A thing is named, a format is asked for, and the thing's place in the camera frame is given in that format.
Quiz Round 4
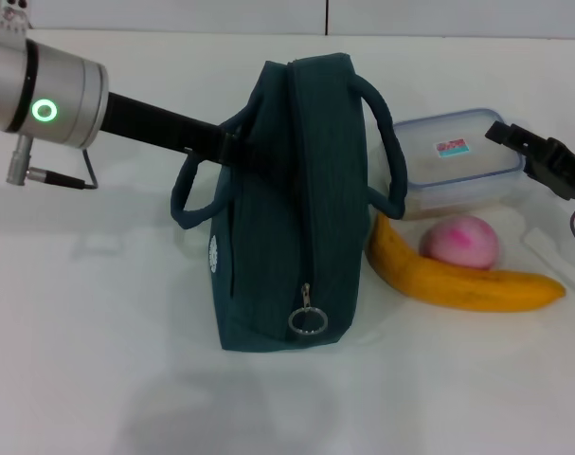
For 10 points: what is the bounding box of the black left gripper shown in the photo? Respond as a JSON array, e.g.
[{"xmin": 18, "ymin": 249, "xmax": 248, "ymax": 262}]
[{"xmin": 101, "ymin": 92, "xmax": 300, "ymax": 186}]

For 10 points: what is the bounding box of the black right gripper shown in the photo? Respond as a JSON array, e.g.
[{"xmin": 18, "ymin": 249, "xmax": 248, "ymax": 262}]
[{"xmin": 484, "ymin": 120, "xmax": 575, "ymax": 205}]

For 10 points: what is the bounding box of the dark teal insulated lunch bag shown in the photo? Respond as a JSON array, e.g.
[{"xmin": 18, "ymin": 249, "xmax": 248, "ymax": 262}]
[{"xmin": 171, "ymin": 52, "xmax": 408, "ymax": 353}]

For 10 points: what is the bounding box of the clear plastic food container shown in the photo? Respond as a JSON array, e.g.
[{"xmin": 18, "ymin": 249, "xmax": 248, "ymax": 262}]
[{"xmin": 391, "ymin": 108, "xmax": 526, "ymax": 222}]

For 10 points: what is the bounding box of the pink peach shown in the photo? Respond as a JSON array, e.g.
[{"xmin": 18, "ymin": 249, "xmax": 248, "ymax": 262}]
[{"xmin": 419, "ymin": 215, "xmax": 499, "ymax": 271}]

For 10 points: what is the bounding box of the yellow banana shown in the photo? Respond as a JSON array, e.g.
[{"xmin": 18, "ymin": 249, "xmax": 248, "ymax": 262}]
[{"xmin": 367, "ymin": 212, "xmax": 566, "ymax": 314}]

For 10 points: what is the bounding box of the left wrist connector cable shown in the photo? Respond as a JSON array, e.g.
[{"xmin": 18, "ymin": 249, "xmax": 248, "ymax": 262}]
[{"xmin": 6, "ymin": 135, "xmax": 99, "ymax": 191}]

